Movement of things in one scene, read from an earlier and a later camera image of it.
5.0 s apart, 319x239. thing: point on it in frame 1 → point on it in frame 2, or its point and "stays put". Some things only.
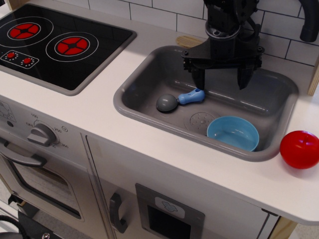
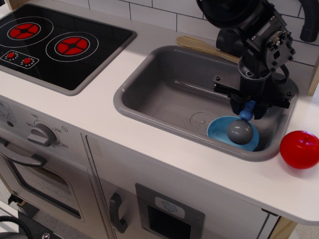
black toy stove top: [59, 50] stays put
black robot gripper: [232, 44] → [273, 89]
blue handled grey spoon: [167, 102] → [240, 131]
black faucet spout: [310, 29] stays put
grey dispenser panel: [163, 217] stays put
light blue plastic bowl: [236, 131] stays put
